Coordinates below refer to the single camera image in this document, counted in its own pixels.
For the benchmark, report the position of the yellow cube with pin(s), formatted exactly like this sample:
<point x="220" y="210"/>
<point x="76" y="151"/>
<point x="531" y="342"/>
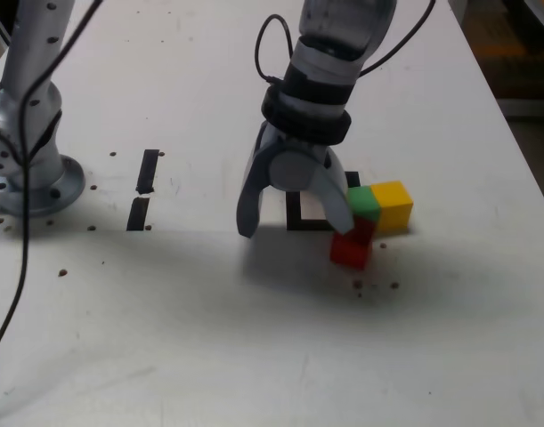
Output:
<point x="394" y="209"/>

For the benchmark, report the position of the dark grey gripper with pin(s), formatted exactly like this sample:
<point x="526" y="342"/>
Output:
<point x="289" y="140"/>

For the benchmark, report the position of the red cube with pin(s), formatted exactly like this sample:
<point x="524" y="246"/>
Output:
<point x="349" y="255"/>

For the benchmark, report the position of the green cube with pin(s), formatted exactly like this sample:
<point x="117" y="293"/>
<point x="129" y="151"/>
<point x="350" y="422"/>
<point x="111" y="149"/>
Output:
<point x="362" y="200"/>

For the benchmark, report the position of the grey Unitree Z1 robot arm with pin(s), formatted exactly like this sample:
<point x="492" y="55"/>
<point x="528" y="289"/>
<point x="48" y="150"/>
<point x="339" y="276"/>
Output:
<point x="40" y="111"/>

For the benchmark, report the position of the black tape strip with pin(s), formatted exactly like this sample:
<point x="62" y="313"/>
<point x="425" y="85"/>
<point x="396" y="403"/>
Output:
<point x="147" y="173"/>

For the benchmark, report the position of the black tape square outline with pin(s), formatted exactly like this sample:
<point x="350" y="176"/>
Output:
<point x="294" y="213"/>

